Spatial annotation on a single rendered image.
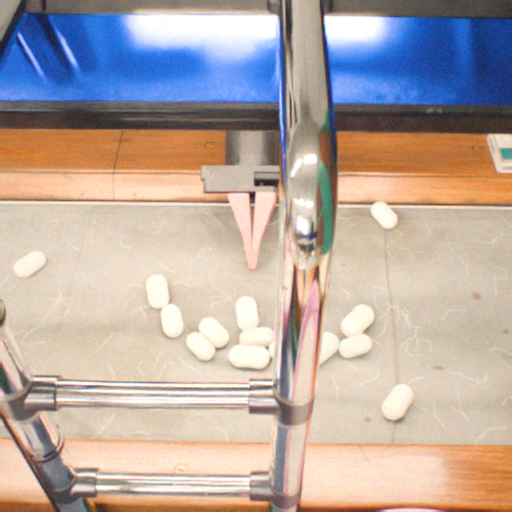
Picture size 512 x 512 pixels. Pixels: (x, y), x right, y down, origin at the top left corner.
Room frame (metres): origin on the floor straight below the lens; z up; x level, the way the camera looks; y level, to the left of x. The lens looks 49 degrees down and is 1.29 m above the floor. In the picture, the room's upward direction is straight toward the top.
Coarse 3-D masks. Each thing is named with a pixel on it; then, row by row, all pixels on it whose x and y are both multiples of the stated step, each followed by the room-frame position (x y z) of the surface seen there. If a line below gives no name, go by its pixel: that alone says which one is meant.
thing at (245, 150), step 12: (228, 132) 0.54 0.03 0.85; (240, 132) 0.53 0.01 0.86; (252, 132) 0.53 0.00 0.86; (264, 132) 0.53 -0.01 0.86; (276, 132) 0.54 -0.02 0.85; (228, 144) 0.53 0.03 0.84; (240, 144) 0.53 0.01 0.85; (252, 144) 0.52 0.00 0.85; (264, 144) 0.52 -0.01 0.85; (276, 144) 0.53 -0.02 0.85; (228, 156) 0.52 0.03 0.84; (240, 156) 0.52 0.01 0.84; (252, 156) 0.51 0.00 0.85; (264, 156) 0.52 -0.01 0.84; (276, 156) 0.52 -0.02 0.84; (204, 168) 0.50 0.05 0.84; (216, 168) 0.50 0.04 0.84; (228, 168) 0.50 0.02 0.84; (240, 168) 0.50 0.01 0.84; (252, 168) 0.50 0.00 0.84; (264, 168) 0.50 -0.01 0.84; (276, 168) 0.50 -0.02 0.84; (264, 180) 0.50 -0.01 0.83; (276, 180) 0.50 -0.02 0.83
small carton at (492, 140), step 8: (488, 136) 0.64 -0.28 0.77; (496, 136) 0.62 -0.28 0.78; (504, 136) 0.62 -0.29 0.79; (488, 144) 0.63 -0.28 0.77; (496, 144) 0.61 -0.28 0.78; (504, 144) 0.61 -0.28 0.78; (496, 152) 0.60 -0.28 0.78; (504, 152) 0.59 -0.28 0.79; (496, 160) 0.59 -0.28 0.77; (504, 160) 0.58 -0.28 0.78; (496, 168) 0.59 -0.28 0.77; (504, 168) 0.58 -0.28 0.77
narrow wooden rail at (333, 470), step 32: (0, 448) 0.25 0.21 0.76; (96, 448) 0.25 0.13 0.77; (128, 448) 0.25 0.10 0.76; (160, 448) 0.25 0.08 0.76; (192, 448) 0.25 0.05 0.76; (224, 448) 0.25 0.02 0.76; (256, 448) 0.25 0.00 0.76; (320, 448) 0.25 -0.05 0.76; (352, 448) 0.25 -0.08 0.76; (384, 448) 0.25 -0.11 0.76; (416, 448) 0.25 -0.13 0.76; (448, 448) 0.25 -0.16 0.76; (480, 448) 0.25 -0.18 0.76; (0, 480) 0.22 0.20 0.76; (32, 480) 0.22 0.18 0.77; (320, 480) 0.22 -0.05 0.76; (352, 480) 0.22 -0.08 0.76; (384, 480) 0.22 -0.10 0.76; (416, 480) 0.22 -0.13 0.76; (448, 480) 0.22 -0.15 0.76; (480, 480) 0.22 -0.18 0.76
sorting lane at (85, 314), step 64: (0, 256) 0.48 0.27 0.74; (64, 256) 0.48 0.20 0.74; (128, 256) 0.48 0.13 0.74; (192, 256) 0.48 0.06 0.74; (384, 256) 0.48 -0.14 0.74; (448, 256) 0.48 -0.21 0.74; (64, 320) 0.39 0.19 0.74; (128, 320) 0.39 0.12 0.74; (192, 320) 0.39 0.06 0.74; (384, 320) 0.39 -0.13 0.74; (448, 320) 0.39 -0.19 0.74; (320, 384) 0.32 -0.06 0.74; (384, 384) 0.32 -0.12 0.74; (448, 384) 0.32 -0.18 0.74
